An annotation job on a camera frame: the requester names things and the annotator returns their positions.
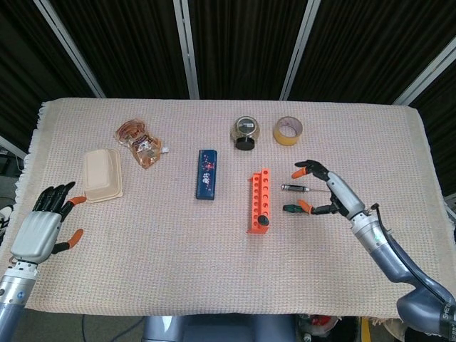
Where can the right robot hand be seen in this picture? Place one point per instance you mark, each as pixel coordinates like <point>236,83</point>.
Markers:
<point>345,196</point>

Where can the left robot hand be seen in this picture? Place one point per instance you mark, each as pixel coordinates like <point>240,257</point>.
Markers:
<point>37,231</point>

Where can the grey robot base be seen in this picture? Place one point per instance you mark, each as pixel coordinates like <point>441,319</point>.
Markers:
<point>213,329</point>

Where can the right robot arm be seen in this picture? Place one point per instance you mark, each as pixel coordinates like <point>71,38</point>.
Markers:
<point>392,263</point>

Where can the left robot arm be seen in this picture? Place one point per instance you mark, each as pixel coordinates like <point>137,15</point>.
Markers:
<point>14,295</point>

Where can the black metal precision screwdriver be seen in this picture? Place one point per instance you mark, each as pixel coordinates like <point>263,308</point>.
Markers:
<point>294,188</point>

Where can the long green-black screwdriver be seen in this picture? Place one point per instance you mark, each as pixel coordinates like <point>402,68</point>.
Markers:
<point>290,208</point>

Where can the orange screwdriver rack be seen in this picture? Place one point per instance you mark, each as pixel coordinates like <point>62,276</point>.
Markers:
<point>256,199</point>

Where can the white sneaker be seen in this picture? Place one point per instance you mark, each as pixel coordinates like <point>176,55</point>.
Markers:
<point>5,219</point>

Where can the yellow tape roll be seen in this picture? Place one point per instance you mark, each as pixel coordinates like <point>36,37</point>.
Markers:
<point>288,137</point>

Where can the beige plastic lunch box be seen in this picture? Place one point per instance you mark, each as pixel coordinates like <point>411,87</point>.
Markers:
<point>101,176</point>

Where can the glass jar with black lid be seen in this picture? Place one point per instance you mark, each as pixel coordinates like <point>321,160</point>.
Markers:
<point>246,130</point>

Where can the brown spouted sauce pouch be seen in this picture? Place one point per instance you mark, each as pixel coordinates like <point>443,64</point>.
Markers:
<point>140,144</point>

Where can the blue rectangular box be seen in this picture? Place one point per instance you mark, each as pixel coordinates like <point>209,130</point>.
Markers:
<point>207,174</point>

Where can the beige woven tablecloth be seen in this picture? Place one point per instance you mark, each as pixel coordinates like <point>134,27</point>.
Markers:
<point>199,263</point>

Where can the silver partition post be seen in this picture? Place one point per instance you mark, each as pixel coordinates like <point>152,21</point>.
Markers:
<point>187,48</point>
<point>12,146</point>
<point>299,50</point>
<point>425,76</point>
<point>69,48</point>

